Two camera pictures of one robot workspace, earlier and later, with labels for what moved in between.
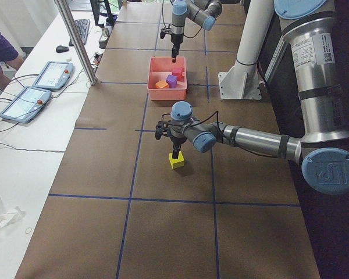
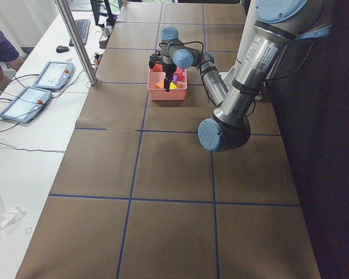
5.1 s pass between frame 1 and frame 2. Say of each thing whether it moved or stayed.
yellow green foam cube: moved
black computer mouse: stayed
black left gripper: moved
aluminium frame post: stayed
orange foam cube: stayed
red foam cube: stayed
